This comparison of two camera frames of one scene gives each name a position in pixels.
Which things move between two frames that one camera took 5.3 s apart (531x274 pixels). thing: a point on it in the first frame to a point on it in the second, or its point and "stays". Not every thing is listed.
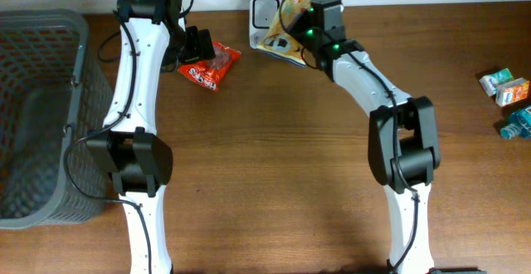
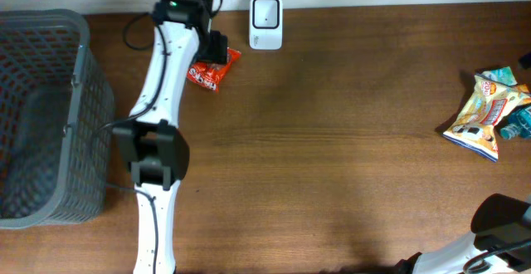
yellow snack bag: (277, 41) to (474, 128)
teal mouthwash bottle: (519, 126) stays
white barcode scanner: (263, 11) stays
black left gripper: (201, 46) to (216, 48)
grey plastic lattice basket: (55, 89) stays
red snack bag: (210, 70) stays
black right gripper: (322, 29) to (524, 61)
